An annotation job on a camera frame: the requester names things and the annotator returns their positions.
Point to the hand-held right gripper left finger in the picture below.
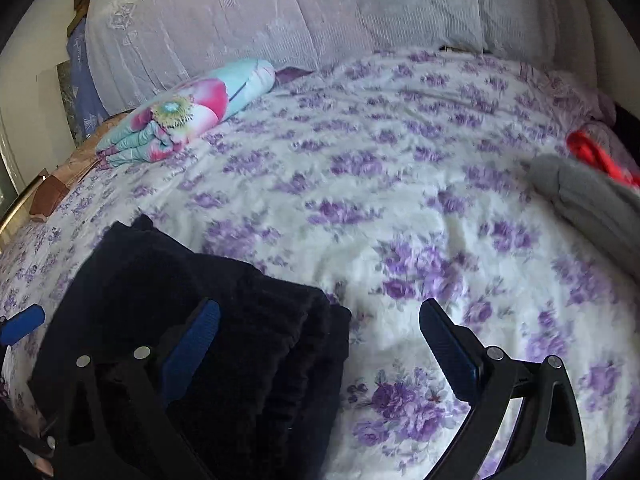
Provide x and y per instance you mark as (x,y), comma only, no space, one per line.
(192,350)

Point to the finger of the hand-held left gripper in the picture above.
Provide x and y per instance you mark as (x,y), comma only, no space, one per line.
(22,324)

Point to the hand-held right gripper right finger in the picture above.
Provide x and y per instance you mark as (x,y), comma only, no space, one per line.
(450,350)

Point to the dark navy pants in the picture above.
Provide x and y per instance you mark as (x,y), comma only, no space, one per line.
(260,360)

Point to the purple floral bedsheet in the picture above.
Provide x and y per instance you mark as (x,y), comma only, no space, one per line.
(350,185)

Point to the grey garment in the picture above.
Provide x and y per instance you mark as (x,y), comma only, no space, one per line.
(585,195)

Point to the red cloth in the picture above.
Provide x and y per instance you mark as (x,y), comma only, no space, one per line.
(582,144)

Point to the blue patterned cloth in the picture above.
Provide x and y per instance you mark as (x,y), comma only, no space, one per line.
(82,85)

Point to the folded teal pink floral quilt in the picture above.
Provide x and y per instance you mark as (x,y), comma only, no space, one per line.
(200,100)

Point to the white lace headboard cover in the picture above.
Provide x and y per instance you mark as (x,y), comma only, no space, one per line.
(250,10)

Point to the brass bed rail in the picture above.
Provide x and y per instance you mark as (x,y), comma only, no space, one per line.
(20,205)

